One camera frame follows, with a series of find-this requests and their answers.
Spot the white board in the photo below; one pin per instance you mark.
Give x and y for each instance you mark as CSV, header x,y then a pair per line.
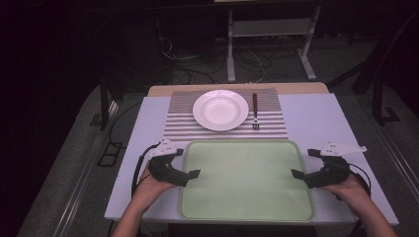
x,y
306,115

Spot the white plate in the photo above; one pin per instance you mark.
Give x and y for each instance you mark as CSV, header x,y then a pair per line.
x,y
220,110

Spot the person's left hand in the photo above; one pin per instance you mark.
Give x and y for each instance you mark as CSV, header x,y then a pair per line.
x,y
148,191

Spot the green tray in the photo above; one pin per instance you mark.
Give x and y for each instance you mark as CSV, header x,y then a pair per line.
x,y
245,184

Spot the person's right hand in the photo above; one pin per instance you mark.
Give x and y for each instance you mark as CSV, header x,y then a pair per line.
x,y
349,192

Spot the black metal stand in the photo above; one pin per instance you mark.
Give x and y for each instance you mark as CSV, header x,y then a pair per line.
x,y
104,102
378,102

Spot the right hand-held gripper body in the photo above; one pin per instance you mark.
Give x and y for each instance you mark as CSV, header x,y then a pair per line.
x,y
329,171

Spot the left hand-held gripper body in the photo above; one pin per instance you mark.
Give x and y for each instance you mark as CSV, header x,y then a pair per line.
x,y
163,169

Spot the white metal desk frame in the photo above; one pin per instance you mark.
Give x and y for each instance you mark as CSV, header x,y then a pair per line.
x,y
270,28

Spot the striped placemat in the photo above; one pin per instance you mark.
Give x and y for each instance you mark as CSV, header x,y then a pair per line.
x,y
178,126

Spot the wooden table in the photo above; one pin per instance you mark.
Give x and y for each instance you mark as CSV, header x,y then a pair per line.
x,y
296,87

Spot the metal floor rail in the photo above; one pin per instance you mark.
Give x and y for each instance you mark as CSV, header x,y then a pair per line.
x,y
400,158
82,184

